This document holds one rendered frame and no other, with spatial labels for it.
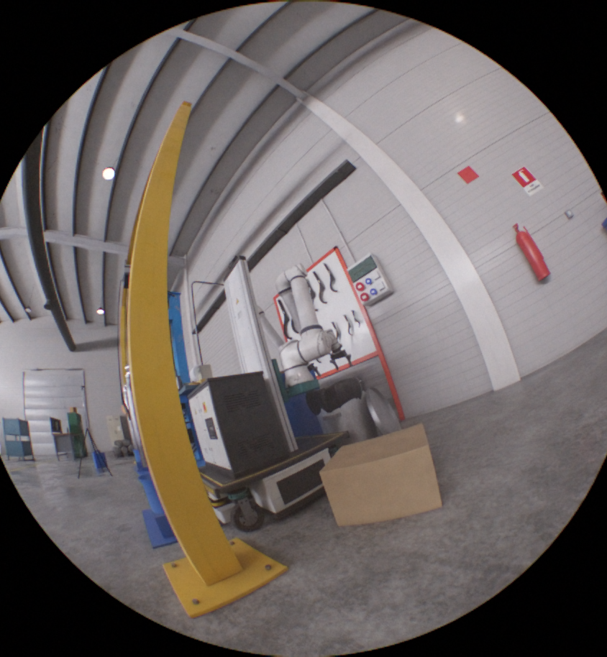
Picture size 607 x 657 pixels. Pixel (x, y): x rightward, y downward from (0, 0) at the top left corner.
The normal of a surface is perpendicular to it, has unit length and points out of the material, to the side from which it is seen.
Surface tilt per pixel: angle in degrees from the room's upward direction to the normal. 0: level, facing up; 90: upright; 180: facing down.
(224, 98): 173
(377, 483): 90
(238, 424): 90
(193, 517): 90
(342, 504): 90
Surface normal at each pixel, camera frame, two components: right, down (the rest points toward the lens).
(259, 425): 0.61, -0.41
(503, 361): -0.70, 0.00
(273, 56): 0.21, 0.90
